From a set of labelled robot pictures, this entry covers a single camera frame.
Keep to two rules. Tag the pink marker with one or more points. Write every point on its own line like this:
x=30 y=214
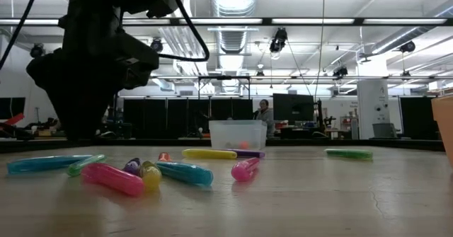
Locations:
x=244 y=170
x=113 y=178

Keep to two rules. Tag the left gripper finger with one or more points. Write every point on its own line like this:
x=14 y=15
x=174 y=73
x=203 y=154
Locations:
x=67 y=113
x=97 y=113

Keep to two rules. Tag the black wall monitor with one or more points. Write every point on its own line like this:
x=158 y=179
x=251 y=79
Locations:
x=12 y=108

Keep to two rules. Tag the black background station frame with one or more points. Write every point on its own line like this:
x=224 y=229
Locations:
x=223 y=77

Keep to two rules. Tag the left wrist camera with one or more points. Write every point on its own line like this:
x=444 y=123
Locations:
x=138 y=60

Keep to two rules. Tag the purple marker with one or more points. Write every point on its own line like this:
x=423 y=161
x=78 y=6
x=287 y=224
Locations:
x=132 y=166
x=249 y=154

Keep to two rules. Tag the black ceiling spotlight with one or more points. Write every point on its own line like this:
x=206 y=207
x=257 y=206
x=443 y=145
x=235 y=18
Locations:
x=37 y=50
x=157 y=45
x=407 y=46
x=340 y=71
x=278 y=39

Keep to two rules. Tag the teal marker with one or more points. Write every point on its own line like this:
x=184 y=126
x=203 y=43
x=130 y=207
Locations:
x=46 y=163
x=185 y=172

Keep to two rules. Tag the red foam tube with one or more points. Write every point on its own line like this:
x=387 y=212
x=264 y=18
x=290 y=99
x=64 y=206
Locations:
x=14 y=118

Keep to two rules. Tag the green marker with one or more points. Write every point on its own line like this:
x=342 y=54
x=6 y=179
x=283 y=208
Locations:
x=348 y=154
x=83 y=164

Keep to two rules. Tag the clear plastic bin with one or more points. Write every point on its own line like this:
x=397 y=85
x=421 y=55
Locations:
x=226 y=131

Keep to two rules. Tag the black table frame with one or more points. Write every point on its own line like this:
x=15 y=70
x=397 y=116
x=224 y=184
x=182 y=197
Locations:
x=318 y=143

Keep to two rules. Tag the black panel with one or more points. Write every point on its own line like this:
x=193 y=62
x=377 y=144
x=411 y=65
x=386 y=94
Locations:
x=417 y=118

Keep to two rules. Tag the grey bin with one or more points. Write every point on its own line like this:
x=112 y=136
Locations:
x=384 y=131

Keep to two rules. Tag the silver ventilation duct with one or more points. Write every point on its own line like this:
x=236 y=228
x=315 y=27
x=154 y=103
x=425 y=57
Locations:
x=233 y=14

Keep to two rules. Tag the black overhead rig beam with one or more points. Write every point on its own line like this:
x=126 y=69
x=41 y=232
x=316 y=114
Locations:
x=267 y=21

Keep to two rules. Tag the yellow marker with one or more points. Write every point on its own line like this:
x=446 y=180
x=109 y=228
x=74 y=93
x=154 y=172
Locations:
x=151 y=176
x=209 y=154

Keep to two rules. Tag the person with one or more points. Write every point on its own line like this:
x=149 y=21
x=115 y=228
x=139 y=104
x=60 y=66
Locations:
x=264 y=115

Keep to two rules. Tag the white square pillar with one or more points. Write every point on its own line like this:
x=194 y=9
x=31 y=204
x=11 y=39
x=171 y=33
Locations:
x=373 y=102

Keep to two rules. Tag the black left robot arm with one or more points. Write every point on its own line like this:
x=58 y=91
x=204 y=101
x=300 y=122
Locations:
x=92 y=17

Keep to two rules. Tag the black partition wall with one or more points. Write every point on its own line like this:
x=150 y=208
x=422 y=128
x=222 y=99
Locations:
x=177 y=118

